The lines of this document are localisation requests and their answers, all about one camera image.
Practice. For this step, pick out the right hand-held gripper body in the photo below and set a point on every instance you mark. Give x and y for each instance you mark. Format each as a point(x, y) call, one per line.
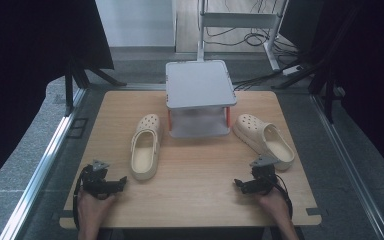
point(263, 175)

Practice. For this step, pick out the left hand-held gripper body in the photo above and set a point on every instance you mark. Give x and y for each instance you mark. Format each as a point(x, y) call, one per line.
point(93, 180)

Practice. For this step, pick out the cream clog shoe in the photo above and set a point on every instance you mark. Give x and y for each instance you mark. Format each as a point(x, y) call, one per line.
point(145, 150)
point(266, 140)

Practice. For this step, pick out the black tripod stand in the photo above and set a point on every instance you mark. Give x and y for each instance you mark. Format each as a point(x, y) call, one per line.
point(76, 76)
point(320, 73)

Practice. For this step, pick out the grey two-tier shoe rack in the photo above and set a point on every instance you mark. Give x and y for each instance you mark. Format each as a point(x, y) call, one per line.
point(198, 86)

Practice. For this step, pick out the white power strip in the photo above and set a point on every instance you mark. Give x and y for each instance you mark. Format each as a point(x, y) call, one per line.
point(292, 70)

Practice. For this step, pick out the black curtain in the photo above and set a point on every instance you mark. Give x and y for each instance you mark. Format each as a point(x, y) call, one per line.
point(30, 66)
point(366, 66)

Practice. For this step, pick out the white metal stand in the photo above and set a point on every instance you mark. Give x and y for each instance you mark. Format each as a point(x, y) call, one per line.
point(240, 20)

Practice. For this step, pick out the aluminium rail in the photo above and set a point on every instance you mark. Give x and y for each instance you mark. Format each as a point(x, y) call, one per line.
point(350, 166)
point(43, 166)

